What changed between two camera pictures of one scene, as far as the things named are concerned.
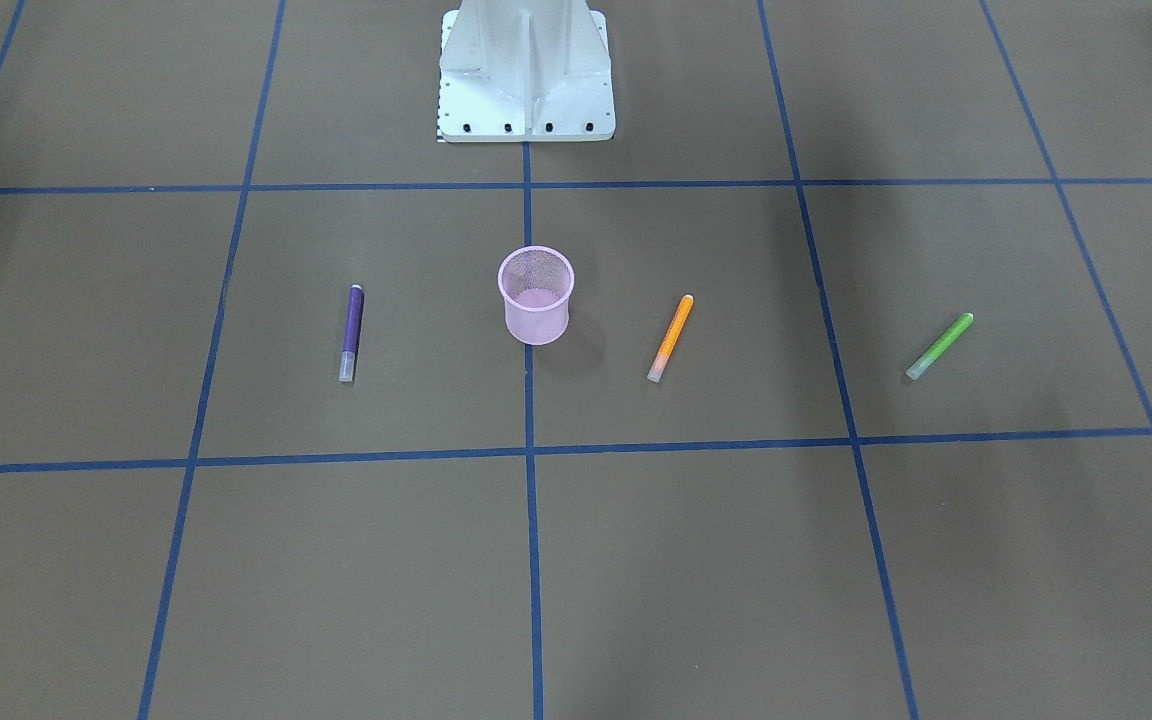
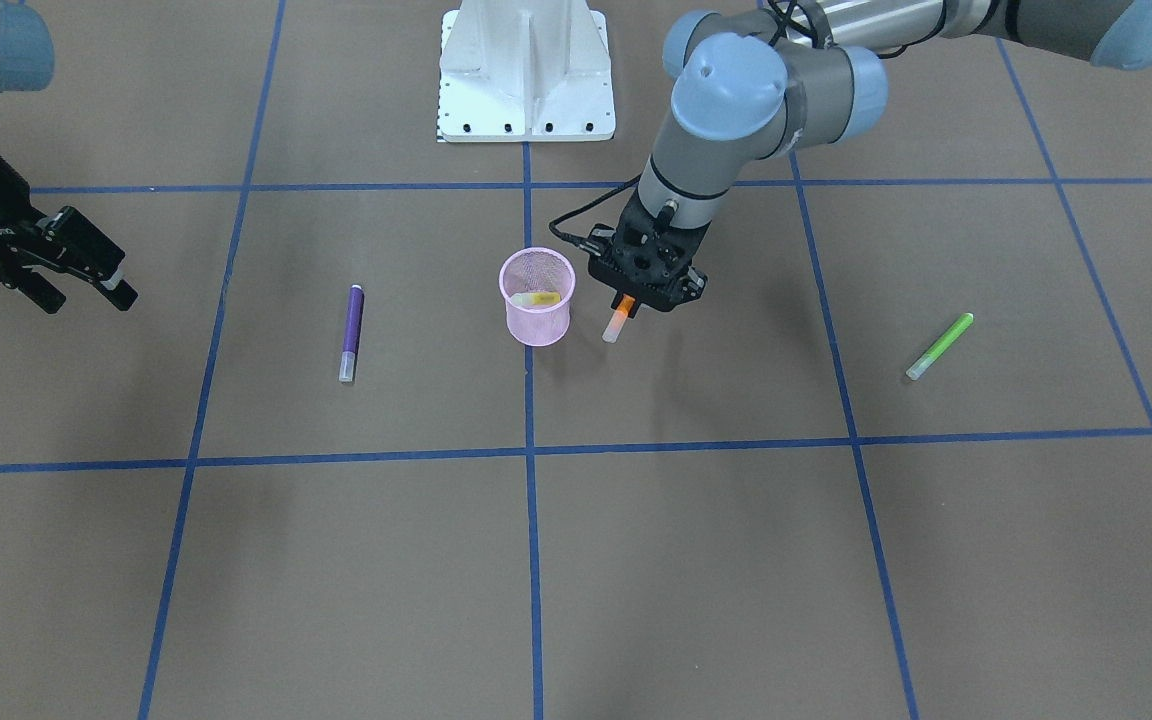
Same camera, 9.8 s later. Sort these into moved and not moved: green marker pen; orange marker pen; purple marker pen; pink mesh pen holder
Moved: orange marker pen
Not moved: green marker pen; pink mesh pen holder; purple marker pen
